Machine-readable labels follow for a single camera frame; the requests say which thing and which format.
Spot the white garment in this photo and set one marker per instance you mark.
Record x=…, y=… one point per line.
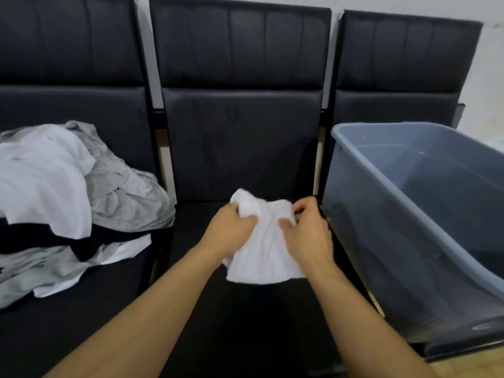
x=47, y=185

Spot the person's left hand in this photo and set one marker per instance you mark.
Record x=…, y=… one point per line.
x=228, y=232

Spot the person's right forearm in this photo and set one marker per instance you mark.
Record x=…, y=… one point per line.
x=366, y=330

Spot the blue-grey plastic bin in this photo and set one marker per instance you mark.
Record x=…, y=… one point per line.
x=393, y=251

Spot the gray metal bench armrest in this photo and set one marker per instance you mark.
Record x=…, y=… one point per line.
x=458, y=116

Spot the person's left forearm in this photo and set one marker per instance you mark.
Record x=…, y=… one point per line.
x=138, y=318

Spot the person's right hand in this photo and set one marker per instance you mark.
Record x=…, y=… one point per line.
x=311, y=236

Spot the white tank top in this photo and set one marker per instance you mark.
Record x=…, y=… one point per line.
x=264, y=255

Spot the grey tank top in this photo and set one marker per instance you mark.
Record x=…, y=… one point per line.
x=39, y=271

